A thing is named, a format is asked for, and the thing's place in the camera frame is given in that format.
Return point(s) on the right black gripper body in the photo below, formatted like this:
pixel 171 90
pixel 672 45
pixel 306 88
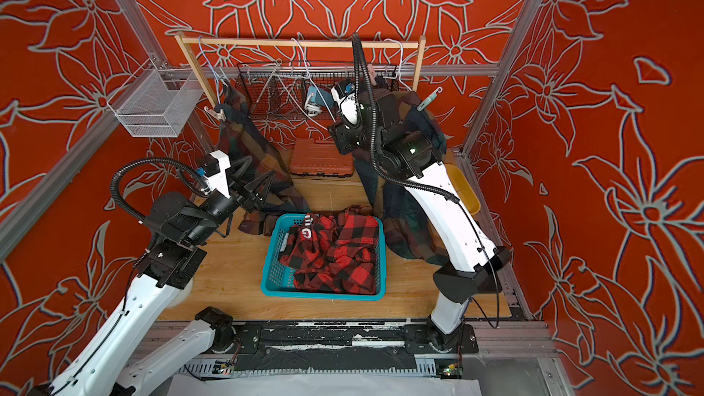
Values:
pixel 348 138

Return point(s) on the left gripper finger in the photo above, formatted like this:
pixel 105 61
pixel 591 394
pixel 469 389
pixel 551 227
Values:
pixel 237 173
pixel 262 184

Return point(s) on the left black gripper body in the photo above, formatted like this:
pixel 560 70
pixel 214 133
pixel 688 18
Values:
pixel 243 201

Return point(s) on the dark multicolour plaid shirt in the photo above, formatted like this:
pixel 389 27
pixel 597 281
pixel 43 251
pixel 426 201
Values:
pixel 408 231

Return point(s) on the mint clothespin shirt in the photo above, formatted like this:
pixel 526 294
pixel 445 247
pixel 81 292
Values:
pixel 429 99

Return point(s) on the red black plaid shirt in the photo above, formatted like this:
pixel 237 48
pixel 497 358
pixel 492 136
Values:
pixel 333 254

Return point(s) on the white wire hanger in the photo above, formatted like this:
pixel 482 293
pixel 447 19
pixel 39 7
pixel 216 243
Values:
pixel 306 75

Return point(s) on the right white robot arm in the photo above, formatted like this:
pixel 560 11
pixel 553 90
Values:
pixel 369 120

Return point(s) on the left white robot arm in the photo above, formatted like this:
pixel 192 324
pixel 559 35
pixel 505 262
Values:
pixel 163 275

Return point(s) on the dark plaid shirt left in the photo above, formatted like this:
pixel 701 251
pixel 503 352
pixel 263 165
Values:
pixel 240 139

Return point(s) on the red tool case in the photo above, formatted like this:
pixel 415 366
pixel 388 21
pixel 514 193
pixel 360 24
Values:
pixel 311 157

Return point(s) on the teal plastic basket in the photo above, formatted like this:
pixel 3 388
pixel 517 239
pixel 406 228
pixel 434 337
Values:
pixel 277 280

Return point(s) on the wooden clothes rack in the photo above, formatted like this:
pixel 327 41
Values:
pixel 185 44

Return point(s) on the yellow plastic tray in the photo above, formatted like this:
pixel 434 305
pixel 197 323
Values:
pixel 463 189

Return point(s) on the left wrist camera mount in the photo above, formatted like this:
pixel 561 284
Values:
pixel 213 167

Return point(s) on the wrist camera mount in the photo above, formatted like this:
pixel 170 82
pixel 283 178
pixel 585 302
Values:
pixel 344 94
pixel 213 167

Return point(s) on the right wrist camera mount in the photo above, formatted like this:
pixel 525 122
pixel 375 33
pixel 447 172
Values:
pixel 344 94

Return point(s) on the teal box with cable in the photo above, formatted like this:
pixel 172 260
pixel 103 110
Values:
pixel 318 101

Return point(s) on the black wire basket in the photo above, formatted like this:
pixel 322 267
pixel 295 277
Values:
pixel 265 98

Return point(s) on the white wire basket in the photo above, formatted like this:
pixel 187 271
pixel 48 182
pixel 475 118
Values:
pixel 158 103

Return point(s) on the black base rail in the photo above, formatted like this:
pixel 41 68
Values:
pixel 367 345

